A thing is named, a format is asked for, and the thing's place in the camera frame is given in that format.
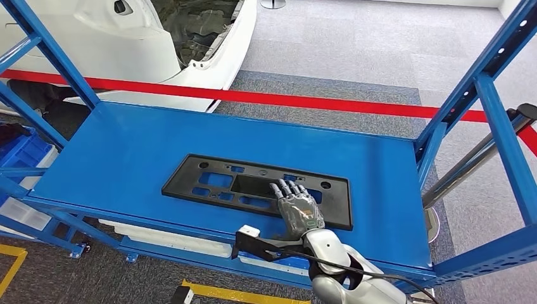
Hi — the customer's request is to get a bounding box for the blue metal shelf rack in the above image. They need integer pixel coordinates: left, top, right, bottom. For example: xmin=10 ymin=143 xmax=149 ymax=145
xmin=0 ymin=0 xmax=537 ymax=304

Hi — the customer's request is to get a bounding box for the white plastic bin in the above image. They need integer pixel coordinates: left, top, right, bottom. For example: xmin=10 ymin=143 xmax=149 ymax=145
xmin=98 ymin=218 xmax=234 ymax=259
xmin=238 ymin=255 xmax=312 ymax=278
xmin=18 ymin=146 xmax=60 ymax=191

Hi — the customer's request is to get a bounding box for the white car body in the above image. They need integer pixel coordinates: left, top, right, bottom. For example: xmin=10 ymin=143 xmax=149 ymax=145
xmin=0 ymin=0 xmax=258 ymax=113

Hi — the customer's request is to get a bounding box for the red barrier belt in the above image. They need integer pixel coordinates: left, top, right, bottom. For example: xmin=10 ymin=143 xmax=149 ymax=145
xmin=0 ymin=69 xmax=490 ymax=124
xmin=517 ymin=125 xmax=537 ymax=158

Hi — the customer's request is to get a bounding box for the clear plastic bin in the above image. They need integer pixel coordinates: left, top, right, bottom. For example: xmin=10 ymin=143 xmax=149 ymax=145
xmin=0 ymin=197 xmax=53 ymax=240

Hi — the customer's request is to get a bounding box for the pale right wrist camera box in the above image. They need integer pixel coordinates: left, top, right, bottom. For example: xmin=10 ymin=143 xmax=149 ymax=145
xmin=237 ymin=224 xmax=261 ymax=238

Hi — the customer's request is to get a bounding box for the black plastic plate holder part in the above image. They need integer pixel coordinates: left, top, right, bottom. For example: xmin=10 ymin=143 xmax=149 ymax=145
xmin=161 ymin=154 xmax=354 ymax=232

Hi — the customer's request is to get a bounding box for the blue plastic bin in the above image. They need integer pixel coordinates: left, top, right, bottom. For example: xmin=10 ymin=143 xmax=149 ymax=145
xmin=0 ymin=125 xmax=54 ymax=183
xmin=237 ymin=251 xmax=313 ymax=272

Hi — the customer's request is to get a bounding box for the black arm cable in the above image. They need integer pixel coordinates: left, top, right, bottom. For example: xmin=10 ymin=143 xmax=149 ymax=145
xmin=285 ymin=251 xmax=439 ymax=304

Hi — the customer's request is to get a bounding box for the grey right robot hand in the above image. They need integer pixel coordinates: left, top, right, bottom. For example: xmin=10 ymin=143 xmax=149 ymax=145
xmin=268 ymin=178 xmax=326 ymax=241

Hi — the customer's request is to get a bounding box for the yellow floor tape square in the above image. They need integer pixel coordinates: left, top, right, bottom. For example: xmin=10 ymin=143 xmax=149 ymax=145
xmin=0 ymin=244 xmax=28 ymax=296
xmin=180 ymin=279 xmax=312 ymax=304

